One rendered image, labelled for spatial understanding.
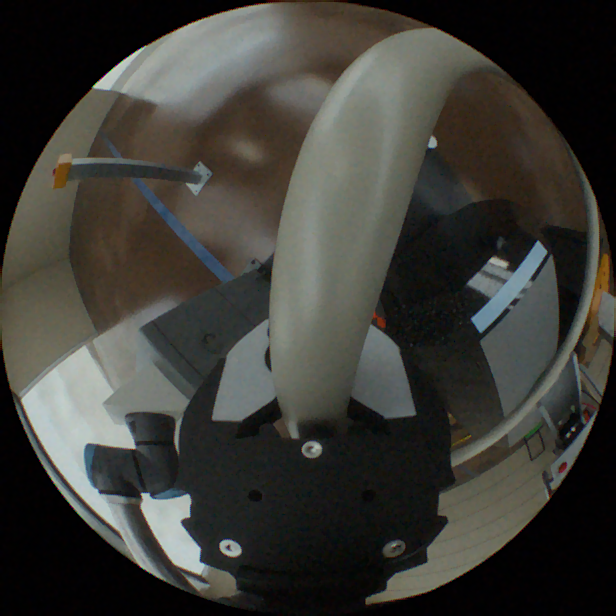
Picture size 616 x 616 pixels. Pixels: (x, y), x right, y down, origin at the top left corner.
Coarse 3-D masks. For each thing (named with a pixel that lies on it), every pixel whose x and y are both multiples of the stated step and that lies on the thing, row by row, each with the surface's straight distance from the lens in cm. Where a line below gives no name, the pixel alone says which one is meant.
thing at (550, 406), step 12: (552, 360) 47; (576, 360) 48; (564, 372) 55; (576, 372) 51; (552, 384) 52; (564, 384) 60; (576, 384) 59; (552, 396) 57; (564, 396) 66; (576, 396) 69; (540, 408) 45; (552, 408) 63; (564, 408) 73; (576, 408) 83; (552, 420) 71; (552, 432) 66
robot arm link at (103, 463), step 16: (96, 448) 68; (112, 448) 69; (128, 448) 70; (96, 464) 66; (112, 464) 65; (128, 464) 65; (96, 480) 67; (112, 480) 64; (128, 480) 65; (112, 496) 64; (128, 496) 64; (112, 512) 68; (128, 512) 65; (128, 528) 66; (144, 528) 66; (128, 544) 69; (144, 544) 66; (160, 544) 70; (144, 560) 67; (160, 560) 67; (160, 576) 68; (176, 576) 69; (192, 592) 71
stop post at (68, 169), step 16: (64, 160) 110; (80, 160) 115; (96, 160) 116; (112, 160) 119; (128, 160) 124; (64, 176) 109; (80, 176) 113; (96, 176) 116; (112, 176) 119; (128, 176) 123; (144, 176) 128; (160, 176) 134; (176, 176) 141; (192, 176) 149; (208, 176) 151
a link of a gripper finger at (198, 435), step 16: (208, 384) 10; (192, 400) 9; (208, 400) 9; (192, 416) 9; (208, 416) 8; (192, 432) 8; (208, 432) 8; (224, 432) 8; (240, 432) 8; (192, 448) 8; (208, 448) 8; (192, 464) 8; (176, 480) 8; (256, 496) 7
